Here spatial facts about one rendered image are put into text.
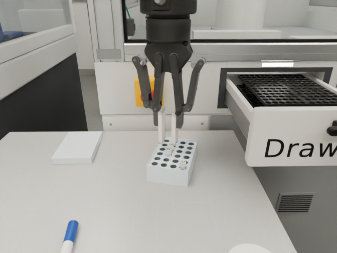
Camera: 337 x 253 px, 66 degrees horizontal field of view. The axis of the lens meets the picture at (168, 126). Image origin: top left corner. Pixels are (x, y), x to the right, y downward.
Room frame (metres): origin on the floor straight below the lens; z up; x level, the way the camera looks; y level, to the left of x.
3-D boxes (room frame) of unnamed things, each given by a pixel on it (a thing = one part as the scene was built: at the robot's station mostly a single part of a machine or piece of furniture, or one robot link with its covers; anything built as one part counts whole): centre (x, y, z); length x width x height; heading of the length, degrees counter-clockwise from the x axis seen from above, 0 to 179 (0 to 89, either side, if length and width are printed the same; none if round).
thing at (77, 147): (0.55, 0.22, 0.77); 0.13 x 0.09 x 0.02; 2
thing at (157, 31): (0.47, 0.00, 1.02); 0.08 x 0.07 x 0.09; 76
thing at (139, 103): (0.64, 0.05, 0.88); 0.07 x 0.05 x 0.07; 91
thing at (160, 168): (0.47, -0.01, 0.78); 0.12 x 0.08 x 0.04; 166
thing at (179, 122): (0.46, -0.03, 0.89); 0.03 x 0.01 x 0.05; 76
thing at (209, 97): (1.15, -0.31, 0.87); 1.02 x 0.95 x 0.14; 91
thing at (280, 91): (0.60, -0.28, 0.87); 0.22 x 0.18 x 0.06; 1
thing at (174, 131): (0.46, -0.01, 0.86); 0.03 x 0.01 x 0.07; 166
